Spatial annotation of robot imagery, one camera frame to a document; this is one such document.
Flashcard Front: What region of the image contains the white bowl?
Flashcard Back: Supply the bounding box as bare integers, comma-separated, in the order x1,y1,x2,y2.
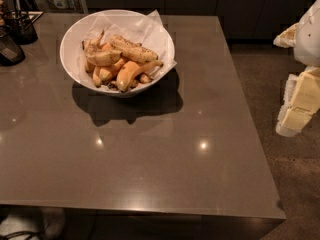
59,9,176,98

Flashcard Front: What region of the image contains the white paper liner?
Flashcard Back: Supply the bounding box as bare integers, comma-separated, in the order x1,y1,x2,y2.
77,9,178,92

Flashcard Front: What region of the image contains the small lower-left banana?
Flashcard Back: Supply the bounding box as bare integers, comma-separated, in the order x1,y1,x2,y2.
92,66,102,87

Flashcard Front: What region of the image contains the left pale banana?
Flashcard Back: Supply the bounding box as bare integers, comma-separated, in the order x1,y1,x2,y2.
82,32,122,66

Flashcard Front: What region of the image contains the spotted ripe banana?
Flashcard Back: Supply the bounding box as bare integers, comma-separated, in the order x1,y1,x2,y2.
109,34,158,63

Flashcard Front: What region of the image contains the middle orange banana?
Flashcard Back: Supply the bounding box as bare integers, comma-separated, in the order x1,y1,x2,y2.
99,58,127,82

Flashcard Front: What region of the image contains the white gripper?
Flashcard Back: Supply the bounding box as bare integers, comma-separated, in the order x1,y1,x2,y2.
273,0,320,137

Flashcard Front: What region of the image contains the white object under table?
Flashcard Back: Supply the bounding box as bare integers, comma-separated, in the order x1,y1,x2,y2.
0,208,65,240

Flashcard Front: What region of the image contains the front yellow banana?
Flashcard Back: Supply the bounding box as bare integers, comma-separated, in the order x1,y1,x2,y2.
116,60,163,92

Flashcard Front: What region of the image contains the black wire utensil holder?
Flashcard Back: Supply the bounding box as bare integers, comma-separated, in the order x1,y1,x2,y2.
3,0,38,45

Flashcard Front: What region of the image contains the black mesh container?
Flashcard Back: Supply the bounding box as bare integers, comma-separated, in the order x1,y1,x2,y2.
0,25,25,66

